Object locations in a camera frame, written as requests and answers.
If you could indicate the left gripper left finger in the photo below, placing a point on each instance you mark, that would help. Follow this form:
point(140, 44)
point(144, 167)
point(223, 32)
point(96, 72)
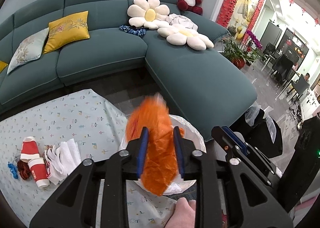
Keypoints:
point(143, 146)

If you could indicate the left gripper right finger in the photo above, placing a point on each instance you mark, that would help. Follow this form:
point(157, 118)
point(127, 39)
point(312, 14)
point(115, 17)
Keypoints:
point(178, 141)

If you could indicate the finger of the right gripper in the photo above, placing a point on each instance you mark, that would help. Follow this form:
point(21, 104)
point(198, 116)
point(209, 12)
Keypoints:
point(253, 158)
point(225, 146)

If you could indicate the white plastic trash bag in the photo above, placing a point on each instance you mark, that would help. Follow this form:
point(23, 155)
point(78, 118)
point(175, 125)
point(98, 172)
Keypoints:
point(122, 166)

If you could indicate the orange paper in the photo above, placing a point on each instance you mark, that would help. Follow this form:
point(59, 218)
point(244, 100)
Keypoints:
point(160, 167)

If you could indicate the white paper towel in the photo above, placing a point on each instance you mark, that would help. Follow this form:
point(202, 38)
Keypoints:
point(62, 160)

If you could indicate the crushed red white paper cup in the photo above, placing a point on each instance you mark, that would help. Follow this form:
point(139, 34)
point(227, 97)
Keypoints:
point(29, 150)

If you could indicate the blue ribbon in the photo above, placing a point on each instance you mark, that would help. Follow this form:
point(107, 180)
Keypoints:
point(13, 170)

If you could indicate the black trash bin with liner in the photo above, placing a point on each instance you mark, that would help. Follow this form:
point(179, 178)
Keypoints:
point(265, 134)

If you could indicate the person's left hand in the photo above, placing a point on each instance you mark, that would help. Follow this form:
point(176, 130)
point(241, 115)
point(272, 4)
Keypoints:
point(183, 215)

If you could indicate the floral light blue tablecloth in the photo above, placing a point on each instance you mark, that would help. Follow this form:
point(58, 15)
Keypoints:
point(93, 122)

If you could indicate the seated person in background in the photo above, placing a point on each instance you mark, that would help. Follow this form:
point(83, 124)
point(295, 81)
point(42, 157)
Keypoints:
point(305, 79)

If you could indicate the potted orchid plants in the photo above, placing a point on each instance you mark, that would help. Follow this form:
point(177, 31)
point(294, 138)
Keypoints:
point(244, 51)

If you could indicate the white daisy pillow flat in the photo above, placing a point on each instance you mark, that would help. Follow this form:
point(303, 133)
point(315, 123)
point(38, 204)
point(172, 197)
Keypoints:
point(179, 36)

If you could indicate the blue patterned scrunchie on sofa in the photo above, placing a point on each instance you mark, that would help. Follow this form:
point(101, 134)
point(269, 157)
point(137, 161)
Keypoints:
point(137, 31)

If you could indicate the dark red scrunchie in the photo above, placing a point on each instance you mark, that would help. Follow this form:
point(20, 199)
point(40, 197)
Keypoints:
point(23, 170)

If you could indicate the pink white folded cloth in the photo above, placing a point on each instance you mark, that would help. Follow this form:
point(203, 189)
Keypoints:
point(181, 21)

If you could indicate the teal sectional sofa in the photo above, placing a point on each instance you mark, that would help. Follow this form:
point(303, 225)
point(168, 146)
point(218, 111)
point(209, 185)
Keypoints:
point(201, 86)

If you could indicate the white daisy pillow upright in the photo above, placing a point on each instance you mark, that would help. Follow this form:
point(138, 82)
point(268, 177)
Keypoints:
point(150, 14)

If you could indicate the yellow embroidered cushion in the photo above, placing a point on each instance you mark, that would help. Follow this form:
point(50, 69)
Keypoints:
point(68, 29)

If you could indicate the pale blue embroidered cushion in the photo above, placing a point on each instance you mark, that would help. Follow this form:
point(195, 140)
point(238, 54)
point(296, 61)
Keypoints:
point(28, 50)

